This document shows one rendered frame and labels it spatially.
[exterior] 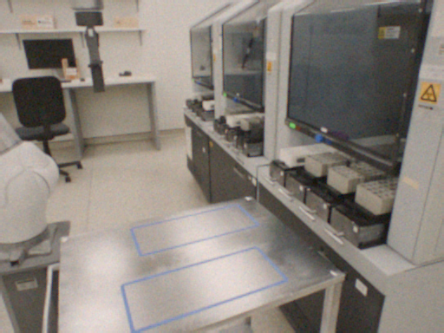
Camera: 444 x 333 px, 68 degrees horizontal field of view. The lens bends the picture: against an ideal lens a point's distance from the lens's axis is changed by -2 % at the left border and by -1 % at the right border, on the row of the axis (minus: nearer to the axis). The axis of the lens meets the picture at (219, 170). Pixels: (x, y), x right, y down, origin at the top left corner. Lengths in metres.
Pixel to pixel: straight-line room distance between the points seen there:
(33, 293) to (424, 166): 1.21
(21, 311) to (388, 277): 1.13
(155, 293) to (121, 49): 4.13
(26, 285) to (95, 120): 3.70
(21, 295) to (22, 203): 0.32
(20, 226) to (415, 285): 1.17
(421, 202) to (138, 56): 4.14
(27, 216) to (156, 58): 3.79
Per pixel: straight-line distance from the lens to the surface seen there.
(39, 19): 4.49
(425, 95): 0.95
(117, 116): 4.78
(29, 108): 3.49
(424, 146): 0.96
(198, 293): 0.75
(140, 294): 0.77
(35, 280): 1.25
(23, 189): 1.14
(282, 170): 1.40
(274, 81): 1.59
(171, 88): 4.79
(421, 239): 1.03
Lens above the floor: 1.32
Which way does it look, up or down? 22 degrees down
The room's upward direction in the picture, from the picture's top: 1 degrees counter-clockwise
